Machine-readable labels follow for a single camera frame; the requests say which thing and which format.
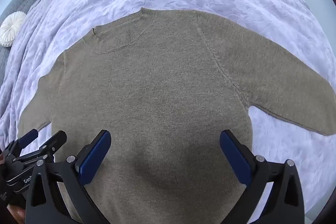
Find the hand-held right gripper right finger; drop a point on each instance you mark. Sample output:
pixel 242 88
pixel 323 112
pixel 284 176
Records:
pixel 236 158

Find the white round pleated pillow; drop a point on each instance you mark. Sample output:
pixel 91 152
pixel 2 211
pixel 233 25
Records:
pixel 11 28

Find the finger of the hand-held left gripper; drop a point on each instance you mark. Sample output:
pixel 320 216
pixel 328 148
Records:
pixel 56 140
pixel 27 137

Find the grey quilted headboard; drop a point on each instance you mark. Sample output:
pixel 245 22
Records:
pixel 19 1

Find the person's left hand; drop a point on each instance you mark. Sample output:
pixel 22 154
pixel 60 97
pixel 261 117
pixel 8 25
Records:
pixel 18 216

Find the olive knit sweater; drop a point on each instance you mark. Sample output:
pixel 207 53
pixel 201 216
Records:
pixel 157 82

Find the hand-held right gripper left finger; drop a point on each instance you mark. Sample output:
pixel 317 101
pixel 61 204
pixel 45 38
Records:
pixel 94 158

